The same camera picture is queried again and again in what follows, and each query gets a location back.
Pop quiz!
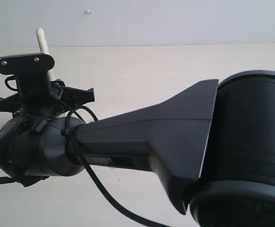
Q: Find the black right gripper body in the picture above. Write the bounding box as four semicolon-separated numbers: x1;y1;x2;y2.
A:
14;80;69;119

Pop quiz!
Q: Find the white wooden paint brush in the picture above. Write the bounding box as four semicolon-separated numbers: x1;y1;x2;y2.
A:
35;28;56;81

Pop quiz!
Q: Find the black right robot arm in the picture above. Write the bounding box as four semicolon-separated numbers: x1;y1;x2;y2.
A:
0;70;275;227

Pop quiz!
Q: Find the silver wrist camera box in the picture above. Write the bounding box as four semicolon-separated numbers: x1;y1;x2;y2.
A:
0;52;55;99

